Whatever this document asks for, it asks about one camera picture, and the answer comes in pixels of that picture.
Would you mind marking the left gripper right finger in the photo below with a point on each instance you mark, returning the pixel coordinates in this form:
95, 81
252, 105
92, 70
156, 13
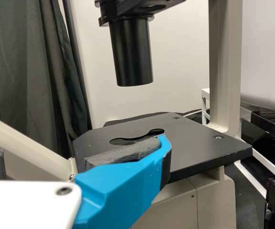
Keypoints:
118, 190

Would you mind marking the cream microscope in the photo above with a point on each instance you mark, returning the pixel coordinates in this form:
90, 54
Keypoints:
223, 71

